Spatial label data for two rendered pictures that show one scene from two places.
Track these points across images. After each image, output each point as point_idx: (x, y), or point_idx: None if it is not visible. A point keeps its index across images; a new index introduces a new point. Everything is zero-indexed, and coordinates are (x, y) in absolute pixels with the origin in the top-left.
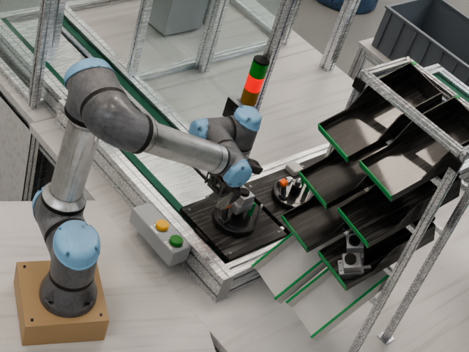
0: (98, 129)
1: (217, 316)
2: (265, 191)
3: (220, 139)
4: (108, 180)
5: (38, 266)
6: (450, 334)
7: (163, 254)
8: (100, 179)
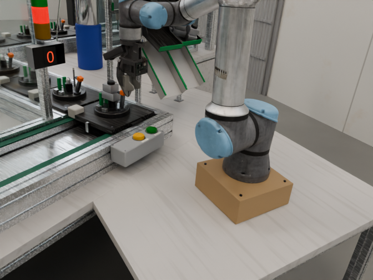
0: None
1: (182, 134)
2: (67, 103)
3: (168, 3)
4: (61, 195)
5: (232, 188)
6: None
7: (158, 143)
8: (58, 203)
